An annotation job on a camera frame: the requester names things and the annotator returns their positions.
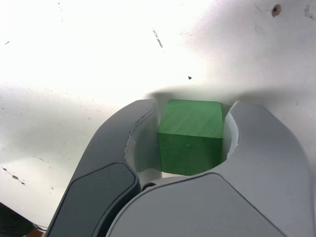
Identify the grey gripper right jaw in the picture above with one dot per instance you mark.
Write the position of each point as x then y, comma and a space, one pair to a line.
234, 197

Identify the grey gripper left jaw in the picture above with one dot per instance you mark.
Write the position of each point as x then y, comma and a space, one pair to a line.
103, 172

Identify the green cube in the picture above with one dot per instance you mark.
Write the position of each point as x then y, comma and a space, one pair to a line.
190, 140

